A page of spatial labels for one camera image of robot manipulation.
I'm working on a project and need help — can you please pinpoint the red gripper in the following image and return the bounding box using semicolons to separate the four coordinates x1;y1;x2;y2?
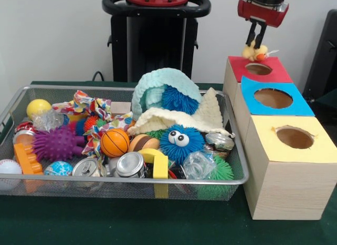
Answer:
237;0;290;49

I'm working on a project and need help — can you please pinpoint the yellow plush duck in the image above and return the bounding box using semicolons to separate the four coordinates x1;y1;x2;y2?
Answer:
242;41;280;63

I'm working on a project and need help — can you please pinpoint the cream yellow waffle cloth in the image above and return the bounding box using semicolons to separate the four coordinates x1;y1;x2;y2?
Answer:
127;87;235;138

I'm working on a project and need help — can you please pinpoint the blue spiky ball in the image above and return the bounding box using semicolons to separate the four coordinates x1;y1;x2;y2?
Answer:
161;85;200;115

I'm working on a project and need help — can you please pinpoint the mint green waffle cloth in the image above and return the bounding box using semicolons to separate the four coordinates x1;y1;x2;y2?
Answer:
131;68;202;120

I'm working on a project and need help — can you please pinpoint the colourful patterned cloth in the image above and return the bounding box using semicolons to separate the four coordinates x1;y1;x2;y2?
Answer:
82;113;133;156
52;90;113;122

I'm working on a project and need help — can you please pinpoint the wooden box with three holes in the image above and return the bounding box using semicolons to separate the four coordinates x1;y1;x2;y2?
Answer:
223;56;337;220

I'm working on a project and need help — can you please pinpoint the black chair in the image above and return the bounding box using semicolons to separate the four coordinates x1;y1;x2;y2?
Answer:
303;9;337;131

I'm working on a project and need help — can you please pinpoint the blue fuzzy ball with eyes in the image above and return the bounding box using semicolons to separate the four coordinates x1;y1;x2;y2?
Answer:
159;124;205;165

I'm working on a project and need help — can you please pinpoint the green spiky ball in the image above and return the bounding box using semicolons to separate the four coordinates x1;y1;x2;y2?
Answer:
197;155;234;199

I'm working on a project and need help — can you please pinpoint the wooden cube block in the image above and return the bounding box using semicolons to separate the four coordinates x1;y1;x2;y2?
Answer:
110;102;132;117

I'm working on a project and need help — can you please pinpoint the yellow plastic block toy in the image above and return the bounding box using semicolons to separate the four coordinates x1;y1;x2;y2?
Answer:
138;148;169;180

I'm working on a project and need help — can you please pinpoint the small orange basketball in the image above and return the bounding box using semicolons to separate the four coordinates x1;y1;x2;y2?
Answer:
100;128;131;158

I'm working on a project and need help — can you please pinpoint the silver metal can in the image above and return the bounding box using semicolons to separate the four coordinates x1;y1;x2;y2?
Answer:
115;152;146;178

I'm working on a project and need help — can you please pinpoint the dark green table cloth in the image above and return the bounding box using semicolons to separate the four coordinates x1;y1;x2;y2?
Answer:
0;81;337;245

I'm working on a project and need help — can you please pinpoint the purple spiky ball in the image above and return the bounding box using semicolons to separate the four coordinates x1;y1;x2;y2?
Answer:
33;126;86;162

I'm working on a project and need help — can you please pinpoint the yellow ball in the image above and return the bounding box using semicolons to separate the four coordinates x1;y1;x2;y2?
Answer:
26;99;52;120

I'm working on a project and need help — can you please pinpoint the globe print ball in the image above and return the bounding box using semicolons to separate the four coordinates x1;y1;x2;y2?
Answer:
44;161;73;177

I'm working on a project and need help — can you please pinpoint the orange plastic block toy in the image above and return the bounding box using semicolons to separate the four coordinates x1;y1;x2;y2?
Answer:
13;144;44;176

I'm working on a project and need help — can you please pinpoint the white baseball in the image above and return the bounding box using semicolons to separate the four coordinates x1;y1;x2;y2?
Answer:
0;159;23;191

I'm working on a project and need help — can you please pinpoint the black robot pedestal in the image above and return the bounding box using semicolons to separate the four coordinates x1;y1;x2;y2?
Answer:
103;0;211;82

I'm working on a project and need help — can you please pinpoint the shallow wire mesh bin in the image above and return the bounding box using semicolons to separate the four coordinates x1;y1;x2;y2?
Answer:
0;85;250;201

